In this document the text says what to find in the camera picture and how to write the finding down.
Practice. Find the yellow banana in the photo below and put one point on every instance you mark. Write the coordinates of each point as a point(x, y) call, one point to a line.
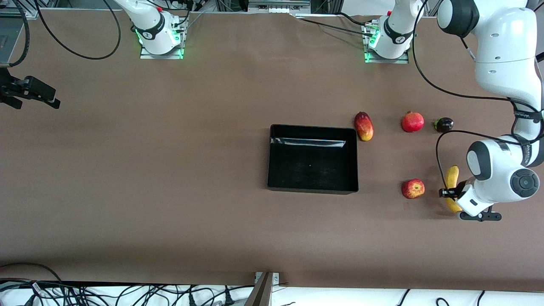
point(451, 176)

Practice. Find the dark purple eggplant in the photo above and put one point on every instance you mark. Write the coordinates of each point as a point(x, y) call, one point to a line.
point(444, 125)

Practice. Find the silver metal bracket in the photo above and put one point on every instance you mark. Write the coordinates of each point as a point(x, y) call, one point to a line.
point(276, 278)

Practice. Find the aluminium frame rail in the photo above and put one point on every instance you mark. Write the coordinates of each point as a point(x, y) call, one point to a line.
point(21, 12)

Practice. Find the red apple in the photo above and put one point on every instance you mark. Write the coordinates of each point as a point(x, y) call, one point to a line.
point(413, 189)

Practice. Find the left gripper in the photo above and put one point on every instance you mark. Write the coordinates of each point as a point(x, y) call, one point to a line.
point(460, 187)

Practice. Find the black rectangular plastic tray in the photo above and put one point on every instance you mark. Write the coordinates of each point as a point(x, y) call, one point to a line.
point(293, 170)

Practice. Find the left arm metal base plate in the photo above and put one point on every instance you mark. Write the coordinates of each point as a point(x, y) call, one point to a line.
point(369, 60)

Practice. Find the red pomegranate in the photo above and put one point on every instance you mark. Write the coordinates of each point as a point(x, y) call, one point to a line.
point(412, 122)

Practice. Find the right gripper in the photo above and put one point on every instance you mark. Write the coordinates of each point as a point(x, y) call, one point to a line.
point(12, 90)

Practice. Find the grey power strip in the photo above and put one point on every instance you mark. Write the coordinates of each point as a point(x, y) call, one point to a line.
point(276, 7)

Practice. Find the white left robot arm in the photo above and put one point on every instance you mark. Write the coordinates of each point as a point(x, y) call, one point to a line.
point(505, 51)

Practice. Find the grey brown angled bar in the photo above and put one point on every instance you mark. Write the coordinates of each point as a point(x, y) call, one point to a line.
point(260, 295)

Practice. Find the red yellow mango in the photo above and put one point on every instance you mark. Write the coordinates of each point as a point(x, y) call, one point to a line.
point(364, 127)

